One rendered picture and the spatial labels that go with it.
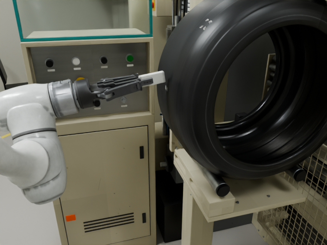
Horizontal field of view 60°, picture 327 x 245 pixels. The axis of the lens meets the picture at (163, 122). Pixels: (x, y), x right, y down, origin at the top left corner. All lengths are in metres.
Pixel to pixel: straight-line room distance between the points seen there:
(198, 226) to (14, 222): 1.34
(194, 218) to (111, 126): 0.61
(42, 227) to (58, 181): 1.52
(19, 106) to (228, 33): 0.51
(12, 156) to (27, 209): 1.80
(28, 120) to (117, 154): 0.81
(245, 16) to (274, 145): 0.54
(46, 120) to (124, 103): 0.73
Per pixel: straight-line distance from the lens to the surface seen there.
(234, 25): 0.72
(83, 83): 0.74
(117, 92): 0.72
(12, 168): 0.62
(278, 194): 1.11
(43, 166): 0.67
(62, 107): 0.73
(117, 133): 1.42
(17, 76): 4.27
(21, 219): 2.33
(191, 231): 1.53
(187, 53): 0.73
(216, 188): 0.90
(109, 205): 1.65
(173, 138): 1.15
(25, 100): 0.74
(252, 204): 1.03
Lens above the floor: 1.45
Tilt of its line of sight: 24 degrees down
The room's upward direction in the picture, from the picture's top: straight up
